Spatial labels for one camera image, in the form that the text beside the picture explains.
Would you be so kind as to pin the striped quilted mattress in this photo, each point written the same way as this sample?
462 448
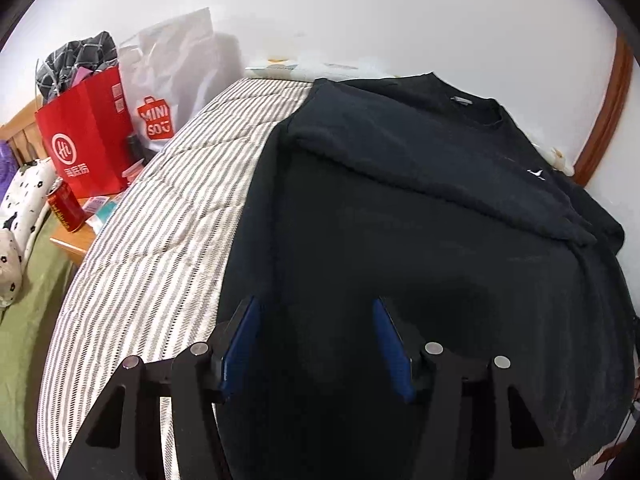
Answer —
165 240

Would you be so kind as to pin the wooden headboard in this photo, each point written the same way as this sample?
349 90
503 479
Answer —
15 132

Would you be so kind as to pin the black sweatshirt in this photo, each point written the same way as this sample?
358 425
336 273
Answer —
425 220

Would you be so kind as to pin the red paper bag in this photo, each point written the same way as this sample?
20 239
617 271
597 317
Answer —
85 130

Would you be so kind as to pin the white patterned pillow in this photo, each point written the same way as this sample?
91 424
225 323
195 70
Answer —
280 67

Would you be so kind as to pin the dark plaid cloth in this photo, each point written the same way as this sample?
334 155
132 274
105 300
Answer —
75 60

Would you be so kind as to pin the red drink can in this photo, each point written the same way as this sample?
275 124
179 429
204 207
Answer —
65 207

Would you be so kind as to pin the white spotted pillow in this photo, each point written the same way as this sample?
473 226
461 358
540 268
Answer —
25 195

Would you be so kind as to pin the green bed sheet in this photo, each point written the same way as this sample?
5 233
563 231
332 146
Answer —
25 350

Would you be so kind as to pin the pink small packet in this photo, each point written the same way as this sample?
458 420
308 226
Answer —
132 174

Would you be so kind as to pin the wooden door frame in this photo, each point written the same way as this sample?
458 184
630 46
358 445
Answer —
612 105

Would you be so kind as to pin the wooden nightstand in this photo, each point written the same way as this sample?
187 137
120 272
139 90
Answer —
70 246

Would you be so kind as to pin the purple cloth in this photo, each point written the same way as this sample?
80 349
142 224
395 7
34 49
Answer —
6 170

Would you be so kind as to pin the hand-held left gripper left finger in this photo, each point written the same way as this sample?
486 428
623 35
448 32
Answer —
240 345

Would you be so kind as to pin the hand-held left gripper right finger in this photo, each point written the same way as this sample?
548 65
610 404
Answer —
392 350

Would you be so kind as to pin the white plastic shopping bag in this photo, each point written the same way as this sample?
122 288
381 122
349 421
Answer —
170 75

